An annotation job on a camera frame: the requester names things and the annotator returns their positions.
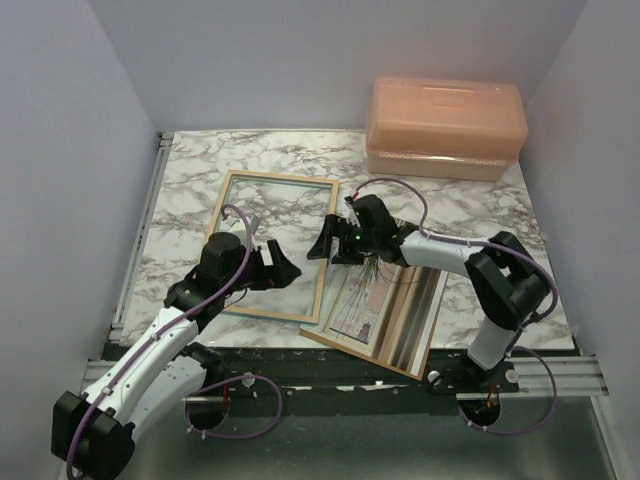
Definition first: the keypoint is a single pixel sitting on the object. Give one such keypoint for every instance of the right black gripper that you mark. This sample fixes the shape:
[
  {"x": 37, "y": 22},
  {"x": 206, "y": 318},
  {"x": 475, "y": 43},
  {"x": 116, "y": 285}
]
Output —
[{"x": 322, "y": 248}]

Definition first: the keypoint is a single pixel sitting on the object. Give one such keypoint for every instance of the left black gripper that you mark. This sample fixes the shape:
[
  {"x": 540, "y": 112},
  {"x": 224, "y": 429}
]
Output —
[{"x": 277, "y": 275}]

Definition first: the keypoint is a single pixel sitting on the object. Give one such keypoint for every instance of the glossy plant photo board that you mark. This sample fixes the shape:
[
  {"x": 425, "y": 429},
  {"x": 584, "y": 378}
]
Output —
[{"x": 381, "y": 313}]

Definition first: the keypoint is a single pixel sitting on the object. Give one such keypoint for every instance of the orange translucent plastic box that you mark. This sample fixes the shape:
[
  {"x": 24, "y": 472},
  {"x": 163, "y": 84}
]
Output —
[{"x": 448, "y": 129}]

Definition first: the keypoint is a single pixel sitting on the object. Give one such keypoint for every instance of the blue wooden picture frame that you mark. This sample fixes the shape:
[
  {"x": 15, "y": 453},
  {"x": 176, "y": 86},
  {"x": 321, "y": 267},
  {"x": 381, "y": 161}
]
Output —
[{"x": 292, "y": 211}]

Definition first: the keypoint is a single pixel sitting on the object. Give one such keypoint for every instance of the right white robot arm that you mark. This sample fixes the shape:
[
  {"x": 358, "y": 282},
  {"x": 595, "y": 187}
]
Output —
[{"x": 513, "y": 289}]

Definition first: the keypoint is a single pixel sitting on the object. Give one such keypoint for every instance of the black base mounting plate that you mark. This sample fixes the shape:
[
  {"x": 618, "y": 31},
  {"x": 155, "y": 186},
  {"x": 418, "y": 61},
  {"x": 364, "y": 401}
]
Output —
[{"x": 325, "y": 382}]

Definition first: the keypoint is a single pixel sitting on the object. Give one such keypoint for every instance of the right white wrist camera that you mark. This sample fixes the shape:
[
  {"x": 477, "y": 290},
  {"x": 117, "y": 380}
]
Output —
[{"x": 350, "y": 215}]

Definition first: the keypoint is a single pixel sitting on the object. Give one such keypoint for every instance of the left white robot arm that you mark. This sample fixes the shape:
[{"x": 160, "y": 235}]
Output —
[{"x": 96, "y": 431}]

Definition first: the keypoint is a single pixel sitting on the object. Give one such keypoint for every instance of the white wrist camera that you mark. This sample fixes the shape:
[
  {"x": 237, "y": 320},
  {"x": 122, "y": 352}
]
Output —
[
  {"x": 260, "y": 245},
  {"x": 350, "y": 215}
]

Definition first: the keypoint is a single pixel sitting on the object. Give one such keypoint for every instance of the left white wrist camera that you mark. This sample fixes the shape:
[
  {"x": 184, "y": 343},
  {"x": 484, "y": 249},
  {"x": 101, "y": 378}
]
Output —
[{"x": 260, "y": 245}]

